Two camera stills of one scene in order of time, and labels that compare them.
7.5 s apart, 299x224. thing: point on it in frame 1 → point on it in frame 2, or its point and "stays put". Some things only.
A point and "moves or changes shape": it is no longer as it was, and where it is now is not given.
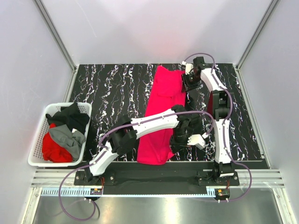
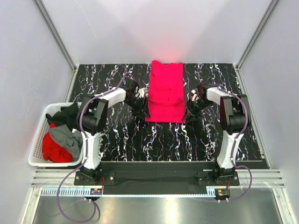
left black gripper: (176, 146) → (142, 110)
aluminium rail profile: (259, 178) stays put
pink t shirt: (167, 93) moves or changes shape
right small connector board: (222, 192) stays put
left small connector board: (96, 191) stays put
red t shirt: (53, 151) stays put
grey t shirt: (72, 140) stays put
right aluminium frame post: (271, 9) stays put
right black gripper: (185, 85) → (189, 109)
